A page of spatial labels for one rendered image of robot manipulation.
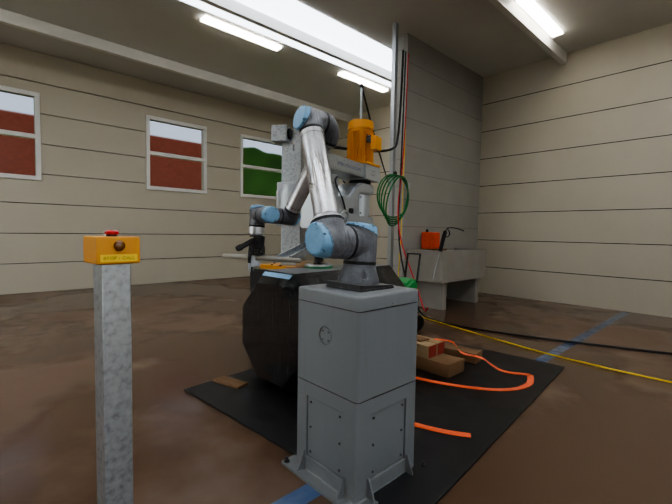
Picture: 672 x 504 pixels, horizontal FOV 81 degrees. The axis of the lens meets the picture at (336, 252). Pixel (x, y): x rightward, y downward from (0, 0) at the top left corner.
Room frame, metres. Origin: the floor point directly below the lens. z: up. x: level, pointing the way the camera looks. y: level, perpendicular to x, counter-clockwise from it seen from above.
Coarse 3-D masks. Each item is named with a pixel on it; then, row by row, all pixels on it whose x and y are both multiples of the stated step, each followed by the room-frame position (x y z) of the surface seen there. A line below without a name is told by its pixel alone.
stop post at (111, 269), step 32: (96, 256) 1.09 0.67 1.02; (128, 256) 1.15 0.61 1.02; (96, 288) 1.15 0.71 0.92; (128, 288) 1.17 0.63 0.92; (96, 320) 1.15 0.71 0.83; (128, 320) 1.17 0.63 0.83; (96, 352) 1.16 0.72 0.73; (128, 352) 1.17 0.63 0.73; (96, 384) 1.16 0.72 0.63; (128, 384) 1.17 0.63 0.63; (96, 416) 1.16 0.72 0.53; (128, 416) 1.17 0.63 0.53; (96, 448) 1.17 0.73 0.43; (128, 448) 1.17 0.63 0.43; (128, 480) 1.17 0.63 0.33
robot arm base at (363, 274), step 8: (344, 264) 1.76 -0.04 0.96; (352, 264) 1.73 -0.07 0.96; (360, 264) 1.72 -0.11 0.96; (368, 264) 1.73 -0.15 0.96; (344, 272) 1.74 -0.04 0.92; (352, 272) 1.71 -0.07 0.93; (360, 272) 1.71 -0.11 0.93; (368, 272) 1.72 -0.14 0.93; (376, 272) 1.76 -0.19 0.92; (344, 280) 1.72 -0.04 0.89; (352, 280) 1.70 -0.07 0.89; (360, 280) 1.69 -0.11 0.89; (368, 280) 1.70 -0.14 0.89; (376, 280) 1.73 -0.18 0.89
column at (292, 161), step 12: (288, 144) 3.70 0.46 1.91; (300, 144) 3.68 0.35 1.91; (288, 156) 3.70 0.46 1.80; (300, 156) 3.68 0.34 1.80; (288, 168) 3.70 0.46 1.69; (300, 168) 3.68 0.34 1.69; (288, 180) 3.70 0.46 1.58; (288, 228) 3.70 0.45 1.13; (300, 228) 3.68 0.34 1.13; (288, 240) 3.70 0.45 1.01; (300, 240) 3.69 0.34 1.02; (288, 264) 3.70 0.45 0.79
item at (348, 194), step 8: (336, 176) 3.01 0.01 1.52; (336, 184) 2.99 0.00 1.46; (344, 184) 3.46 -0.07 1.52; (352, 184) 3.40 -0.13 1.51; (360, 184) 3.40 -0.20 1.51; (344, 192) 3.31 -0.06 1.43; (352, 192) 3.29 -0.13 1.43; (360, 192) 3.42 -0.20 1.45; (368, 192) 3.52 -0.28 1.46; (344, 200) 3.16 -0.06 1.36; (352, 200) 3.27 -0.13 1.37; (344, 208) 3.15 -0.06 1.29; (352, 208) 3.27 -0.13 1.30; (344, 216) 3.16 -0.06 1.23; (352, 216) 3.27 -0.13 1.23; (360, 216) 3.42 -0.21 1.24
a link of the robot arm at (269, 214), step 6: (258, 210) 2.16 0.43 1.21; (264, 210) 2.10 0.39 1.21; (270, 210) 2.11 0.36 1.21; (276, 210) 2.13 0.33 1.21; (258, 216) 2.14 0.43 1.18; (264, 216) 2.10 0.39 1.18; (270, 216) 2.11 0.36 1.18; (276, 216) 2.13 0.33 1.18; (282, 216) 2.16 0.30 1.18; (264, 222) 2.15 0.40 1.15; (270, 222) 2.11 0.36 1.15; (276, 222) 2.16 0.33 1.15
